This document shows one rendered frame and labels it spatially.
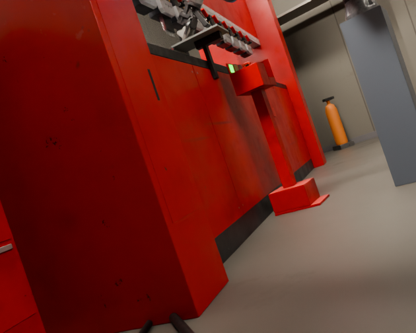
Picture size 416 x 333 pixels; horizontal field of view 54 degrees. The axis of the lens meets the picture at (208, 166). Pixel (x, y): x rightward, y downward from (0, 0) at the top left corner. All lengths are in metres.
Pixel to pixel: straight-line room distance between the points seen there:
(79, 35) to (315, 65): 5.11
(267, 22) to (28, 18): 3.31
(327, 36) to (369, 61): 4.08
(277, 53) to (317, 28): 1.89
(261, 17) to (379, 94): 2.58
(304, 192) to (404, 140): 0.52
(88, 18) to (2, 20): 0.30
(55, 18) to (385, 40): 1.35
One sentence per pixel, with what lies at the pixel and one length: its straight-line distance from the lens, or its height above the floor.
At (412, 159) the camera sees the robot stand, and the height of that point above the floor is 0.10.
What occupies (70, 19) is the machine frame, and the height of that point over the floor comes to 0.85.
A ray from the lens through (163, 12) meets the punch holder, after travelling 2.25.
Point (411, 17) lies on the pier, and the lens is 5.81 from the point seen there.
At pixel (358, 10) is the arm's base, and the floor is 0.79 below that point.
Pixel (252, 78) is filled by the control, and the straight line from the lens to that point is 2.15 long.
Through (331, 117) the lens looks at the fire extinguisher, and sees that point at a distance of 5.69.
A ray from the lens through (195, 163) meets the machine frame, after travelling 1.59.
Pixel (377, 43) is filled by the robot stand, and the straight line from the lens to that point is 2.00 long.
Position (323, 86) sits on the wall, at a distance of 6.06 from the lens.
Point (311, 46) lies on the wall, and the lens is 6.13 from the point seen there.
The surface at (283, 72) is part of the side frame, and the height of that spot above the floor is 1.00.
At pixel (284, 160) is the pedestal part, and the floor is 0.26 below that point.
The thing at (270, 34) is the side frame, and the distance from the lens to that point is 4.35.
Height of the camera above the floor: 0.36
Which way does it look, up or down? level
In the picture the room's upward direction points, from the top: 19 degrees counter-clockwise
